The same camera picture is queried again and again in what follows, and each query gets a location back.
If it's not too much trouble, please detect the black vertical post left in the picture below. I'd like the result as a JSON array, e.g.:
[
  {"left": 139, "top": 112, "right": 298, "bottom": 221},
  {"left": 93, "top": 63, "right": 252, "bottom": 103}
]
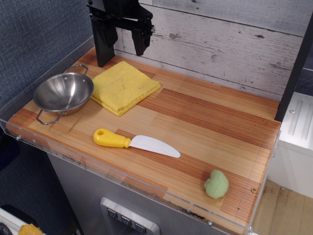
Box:
[{"left": 95, "top": 43, "right": 115, "bottom": 67}]

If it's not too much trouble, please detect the black vertical post right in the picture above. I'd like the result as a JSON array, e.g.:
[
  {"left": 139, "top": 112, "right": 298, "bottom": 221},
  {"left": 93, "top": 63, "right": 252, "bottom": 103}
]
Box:
[{"left": 274, "top": 0, "right": 313, "bottom": 122}]

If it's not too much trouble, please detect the white toy sink unit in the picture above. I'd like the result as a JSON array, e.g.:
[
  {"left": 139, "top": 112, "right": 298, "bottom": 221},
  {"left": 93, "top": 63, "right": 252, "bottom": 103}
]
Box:
[{"left": 268, "top": 92, "right": 313, "bottom": 198}]

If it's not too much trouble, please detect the black vertical post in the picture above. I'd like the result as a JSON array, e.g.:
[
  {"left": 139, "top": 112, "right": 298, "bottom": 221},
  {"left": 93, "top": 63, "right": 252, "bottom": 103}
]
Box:
[
  {"left": 95, "top": 43, "right": 115, "bottom": 67},
  {"left": 274, "top": 0, "right": 313, "bottom": 122}
]

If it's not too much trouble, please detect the silver toy fridge cabinet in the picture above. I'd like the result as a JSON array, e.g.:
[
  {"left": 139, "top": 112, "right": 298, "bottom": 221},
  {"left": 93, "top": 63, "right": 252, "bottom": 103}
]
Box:
[{"left": 48, "top": 154, "right": 246, "bottom": 235}]

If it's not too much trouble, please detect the green plush toy vegetable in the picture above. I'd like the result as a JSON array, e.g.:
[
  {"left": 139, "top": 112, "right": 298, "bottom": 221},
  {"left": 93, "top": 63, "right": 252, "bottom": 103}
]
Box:
[{"left": 204, "top": 169, "right": 229, "bottom": 199}]

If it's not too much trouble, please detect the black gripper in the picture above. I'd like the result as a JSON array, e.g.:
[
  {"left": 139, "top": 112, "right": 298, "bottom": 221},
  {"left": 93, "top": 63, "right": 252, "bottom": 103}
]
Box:
[{"left": 87, "top": 0, "right": 154, "bottom": 56}]

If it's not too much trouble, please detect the folded yellow cloth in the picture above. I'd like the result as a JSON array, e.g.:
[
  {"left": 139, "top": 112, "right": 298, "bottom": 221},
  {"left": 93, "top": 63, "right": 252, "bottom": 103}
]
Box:
[{"left": 91, "top": 61, "right": 161, "bottom": 117}]

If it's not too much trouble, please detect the ice dispenser button panel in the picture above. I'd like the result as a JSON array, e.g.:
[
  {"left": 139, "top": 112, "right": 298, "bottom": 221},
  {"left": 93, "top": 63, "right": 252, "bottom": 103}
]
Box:
[{"left": 100, "top": 197, "right": 160, "bottom": 235}]

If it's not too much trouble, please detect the silver metal bowl with handles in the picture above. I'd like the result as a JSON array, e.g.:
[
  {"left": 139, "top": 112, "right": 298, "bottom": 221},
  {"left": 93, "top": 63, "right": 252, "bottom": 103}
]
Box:
[{"left": 33, "top": 64, "right": 94, "bottom": 125}]

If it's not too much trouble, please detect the yellow object bottom left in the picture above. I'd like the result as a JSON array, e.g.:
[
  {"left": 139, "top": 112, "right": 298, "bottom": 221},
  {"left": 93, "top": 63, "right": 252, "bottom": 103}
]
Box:
[{"left": 18, "top": 224, "right": 44, "bottom": 235}]

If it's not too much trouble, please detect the clear acrylic guard rail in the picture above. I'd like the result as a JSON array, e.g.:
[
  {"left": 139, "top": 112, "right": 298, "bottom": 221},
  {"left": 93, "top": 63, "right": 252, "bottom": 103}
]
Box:
[{"left": 8, "top": 31, "right": 286, "bottom": 231}]

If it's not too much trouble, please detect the yellow-handled white toy knife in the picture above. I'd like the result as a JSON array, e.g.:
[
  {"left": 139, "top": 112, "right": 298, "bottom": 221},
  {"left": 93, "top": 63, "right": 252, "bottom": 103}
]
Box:
[{"left": 93, "top": 128, "right": 181, "bottom": 158}]

